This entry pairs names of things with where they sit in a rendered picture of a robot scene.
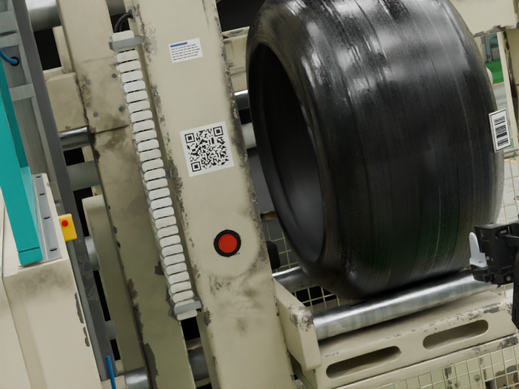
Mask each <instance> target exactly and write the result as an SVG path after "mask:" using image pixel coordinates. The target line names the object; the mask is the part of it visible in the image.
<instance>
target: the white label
mask: <svg viewBox="0 0 519 389"><path fill-rule="evenodd" d="M489 120H490V129H491V134H492V139H493V144H494V153H496V152H498V151H502V150H503V149H505V148H508V147H511V146H512V145H511V136H510V131H509V125H508V120H507V111H506V108H504V109H502V110H498V111H497V112H494V113H490V114H489Z"/></svg>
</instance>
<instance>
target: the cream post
mask: <svg viewBox="0 0 519 389"><path fill-rule="evenodd" d="M124 5H125V9H126V13H128V9H127V7H128V6H129V5H133V7H134V14H135V17H136V22H132V23H131V20H130V18H128V22H129V26H130V30H131V31H132V32H133V33H134V36H140V37H141V44H139V45H136V48H135V50H136V51H137V53H138V58H137V61H139V62H140V64H141V68H140V69H139V70H140V71H141V72H142V74H143V78H142V79H141V80H142V81H144V84H145V88H144V91H146V92H147V95H148V98H146V100H147V101H148V102H149V104H150V108H148V110H150V111H151V114H152V118H151V120H152V121H153V122H154V128H153V130H155V131H156V134H157V136H156V138H155V140H157V141H158V145H159V147H158V149H159V151H160V152H161V156H160V159H161V160H162V162H163V167H162V168H163V169H168V170H169V172H170V175H171V178H168V179H166V180H167V182H168V185H167V186H166V187H167V188H168V189H169V192H170V195H169V196H168V197H169V198H170V199H171V206H172V207H173V210H174V214H173V215H174V216H175V219H176V223H175V225H176V226H177V227H178V233H177V234H178V235H179V237H180V240H181V241H180V242H179V243H180V244H181V246H182V249H183V251H182V253H183V255H184V257H185V261H184V263H185V264H186V268H187V269H186V272H187V273H188V277H189V279H188V281H189V282H190V283H191V288H190V290H193V292H194V293H195V295H196V296H197V297H198V301H199V300H200V303H201V306H202V308H201V310H202V311H201V312H200V311H197V315H196V320H197V324H198V330H199V333H200V337H201V341H202V347H203V350H204V354H205V360H206V364H207V368H208V371H209V377H210V381H211V385H212V389H297V388H296V384H295V380H294V376H293V370H292V366H291V362H290V355H289V351H288V349H287V347H286V343H285V339H284V335H283V329H282V325H281V321H280V314H279V310H278V305H277V302H276V288H275V285H274V281H273V274H272V269H271V266H270V259H269V255H268V251H267V247H266V240H265V236H264V233H263V226H262V222H261V218H260V211H259V207H258V203H257V200H256V192H255V189H254V186H253V181H252V178H251V174H250V167H249V159H248V155H247V152H246V145H245V141H244V136H243V130H242V126H241V122H240V118H239V111H238V107H237V104H236V98H235V94H234V90H233V86H232V80H231V76H230V71H229V64H228V59H227V55H226V49H225V45H224V41H223V37H222V30H221V26H220V22H219V16H218V12H217V8H216V3H215V0H124ZM197 38H199V41H200V45H201V48H202V55H203V57H198V58H195V59H189V60H185V61H181V62H177V63H172V61H171V54H170V50H169V47H168V44H172V43H176V42H182V41H186V40H190V39H197ZM223 121H225V124H226V130H227V134H228V138H229V145H230V149H231V152H232V159H233V163H234V166H233V167H228V168H224V169H221V170H217V171H211V172H208V173H204V174H199V175H196V176H192V177H189V173H188V167H187V163H186V159H185V153H184V149H183V146H182V142H181V135H180V131H183V130H189V129H193V128H196V127H202V126H206V125H209V124H213V123H219V122H223ZM223 235H232V236H234V237H235V238H236V241H237V246H236V248H235V250H234V251H232V252H228V253H227V252H223V251H222V250H221V249H220V248H219V240H220V238H221V237H222V236H223Z"/></svg>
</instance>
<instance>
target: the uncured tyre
mask: <svg viewBox="0 0 519 389"><path fill-rule="evenodd" d="M246 85H247V93H248V100H249V110H250V116H251V121H252V125H253V133H254V137H255V141H256V148H257V151H258V155H259V161H260V164H261V167H262V170H263V176H264V178H265V182H266V186H267V189H268V192H269V194H270V199H271V201H272V204H273V207H274V210H275V212H276V216H277V218H278V221H279V223H280V227H281V228H282V230H283V233H284V236H285V238H286V240H287V242H288V245H289V247H290V249H291V251H292V253H293V255H294V256H295V258H296V260H297V261H298V263H299V265H300V267H301V268H302V270H303V271H304V272H305V274H306V275H307V276H308V277H309V279H310V280H311V281H312V282H314V283H315V284H316V285H318V286H319V287H321V288H323V289H326V290H327V291H328V292H330V293H333V294H334V295H336V296H338V297H340V298H342V299H365V298H368V297H371V296H376V295H378V294H382V293H386V292H390V291H392V290H396V289H401V288H403V287H407V286H411V285H414V284H417V283H420V282H425V281H428V280H431V279H436V278H439V277H442V276H447V275H449V274H453V273H455V272H459V271H461V270H462V269H464V268H466V267H467V266H469V265H470V258H471V251H470V239H469V236H470V233H471V232H472V233H474V234H475V235H476V232H475V228H474V226H476V225H477V226H481V225H487V224H490V223H491V222H493V223H497V219H498V216H499V214H500V208H501V204H502V199H503V193H504V150H502V151H498V152H496V153H494V144H493V139H492V134H491V129H490V120H489V114H490V113H494V112H497V111H498V109H497V103H496V100H495V96H494V91H493V88H492V85H491V82H490V77H489V75H488V72H487V68H486V66H485V64H484V61H483V58H482V56H481V54H480V50H479V49H478V46H477V44H476V42H475V40H474V38H473V36H472V34H471V32H470V30H469V28H468V26H467V25H466V23H465V22H464V20H463V18H462V16H461V15H460V13H459V12H458V11H457V9H456V8H455V6H454V5H453V4H452V2H451V1H450V0H266V1H265V2H264V3H263V5H262V7H261V8H260V10H259V11H258V12H257V14H256V16H255V17H254V19H253V20H252V22H251V24H250V27H249V31H248V35H247V40H246ZM414 279H416V280H414ZM412 280H414V281H412ZM409 281H411V282H409ZM404 282H405V283H404ZM400 283H402V284H400ZM398 284H400V285H398ZM395 285H397V286H395ZM390 286H391V287H390ZM387 287H389V288H387ZM384 288H386V289H384Z"/></svg>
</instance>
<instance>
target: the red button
mask: <svg viewBox="0 0 519 389"><path fill-rule="evenodd" d="M236 246H237V241H236V238H235V237H234V236H232V235H223V236H222V237H221V238H220V240H219V248H220V249H221V250H222V251H223V252H227V253H228V252H232V251H234V250H235V248H236Z"/></svg>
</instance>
